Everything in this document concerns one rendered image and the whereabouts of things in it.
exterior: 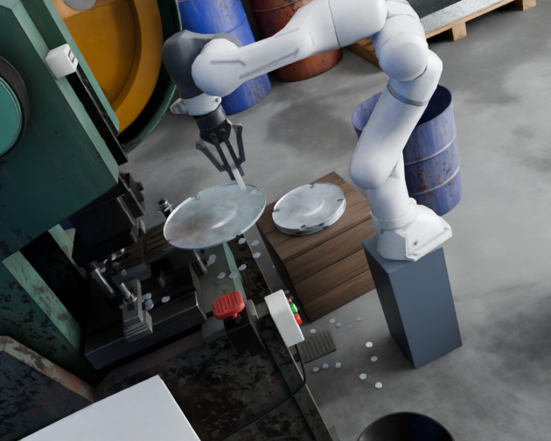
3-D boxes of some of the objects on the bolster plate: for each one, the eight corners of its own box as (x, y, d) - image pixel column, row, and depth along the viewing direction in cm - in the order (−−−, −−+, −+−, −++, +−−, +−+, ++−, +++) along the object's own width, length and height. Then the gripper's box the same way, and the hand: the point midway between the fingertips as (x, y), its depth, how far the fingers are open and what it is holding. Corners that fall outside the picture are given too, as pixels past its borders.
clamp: (149, 290, 138) (130, 261, 132) (152, 332, 124) (131, 303, 118) (129, 298, 138) (108, 270, 132) (129, 343, 124) (107, 314, 118)
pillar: (115, 290, 137) (87, 252, 129) (115, 296, 135) (87, 256, 128) (108, 294, 137) (80, 255, 129) (108, 299, 135) (79, 260, 128)
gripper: (183, 125, 123) (222, 204, 136) (233, 102, 123) (268, 184, 136) (180, 115, 129) (219, 192, 142) (228, 93, 129) (262, 171, 143)
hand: (238, 177), depth 137 cm, fingers closed
